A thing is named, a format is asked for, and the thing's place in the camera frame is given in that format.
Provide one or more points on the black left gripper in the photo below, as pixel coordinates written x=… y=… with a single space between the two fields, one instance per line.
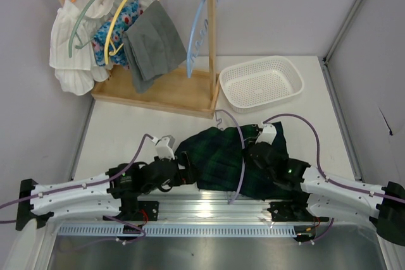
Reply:
x=180 y=171

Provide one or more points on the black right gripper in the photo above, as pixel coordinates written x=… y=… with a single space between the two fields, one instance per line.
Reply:
x=257 y=155

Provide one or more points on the dark green plaid garment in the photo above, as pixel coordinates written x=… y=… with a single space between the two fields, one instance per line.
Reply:
x=215 y=153

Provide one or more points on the purple hanger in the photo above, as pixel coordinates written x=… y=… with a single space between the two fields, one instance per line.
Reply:
x=233 y=198

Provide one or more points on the grey pleated skirt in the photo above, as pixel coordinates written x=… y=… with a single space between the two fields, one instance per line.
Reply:
x=152 y=47

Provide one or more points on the yellow hanger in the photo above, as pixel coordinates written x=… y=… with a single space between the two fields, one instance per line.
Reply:
x=126 y=1

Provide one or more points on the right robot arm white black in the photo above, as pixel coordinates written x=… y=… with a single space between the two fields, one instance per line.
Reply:
x=380 y=208

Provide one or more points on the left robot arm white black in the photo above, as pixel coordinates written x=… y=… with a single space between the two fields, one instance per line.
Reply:
x=113 y=194

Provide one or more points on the light blue hanger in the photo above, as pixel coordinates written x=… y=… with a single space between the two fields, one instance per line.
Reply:
x=196 y=39

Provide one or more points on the white perforated plastic basket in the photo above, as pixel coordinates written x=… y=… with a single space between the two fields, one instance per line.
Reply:
x=261 y=83

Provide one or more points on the wooden clothes rack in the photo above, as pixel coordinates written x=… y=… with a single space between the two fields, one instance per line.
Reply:
x=173 y=92

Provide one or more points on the blue floral garment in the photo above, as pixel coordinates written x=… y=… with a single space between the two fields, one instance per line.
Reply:
x=125 y=20

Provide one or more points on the white pleated garment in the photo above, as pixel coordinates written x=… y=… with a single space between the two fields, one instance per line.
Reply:
x=77 y=75

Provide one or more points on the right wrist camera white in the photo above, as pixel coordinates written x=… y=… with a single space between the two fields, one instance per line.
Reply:
x=267 y=134

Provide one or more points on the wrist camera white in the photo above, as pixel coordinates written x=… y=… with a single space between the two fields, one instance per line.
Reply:
x=164 y=147
x=267 y=134

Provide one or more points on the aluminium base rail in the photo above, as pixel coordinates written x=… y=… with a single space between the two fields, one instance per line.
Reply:
x=196 y=205

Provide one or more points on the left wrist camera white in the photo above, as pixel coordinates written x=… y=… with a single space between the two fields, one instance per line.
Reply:
x=164 y=147

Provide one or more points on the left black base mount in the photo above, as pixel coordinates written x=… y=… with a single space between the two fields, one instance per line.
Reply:
x=145 y=211

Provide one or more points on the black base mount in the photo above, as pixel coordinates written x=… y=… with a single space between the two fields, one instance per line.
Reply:
x=291 y=211
x=145 y=211

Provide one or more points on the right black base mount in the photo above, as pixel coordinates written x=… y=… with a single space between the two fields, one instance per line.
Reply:
x=291 y=211

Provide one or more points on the white slotted cable duct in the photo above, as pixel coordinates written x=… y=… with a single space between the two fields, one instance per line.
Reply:
x=179 y=230

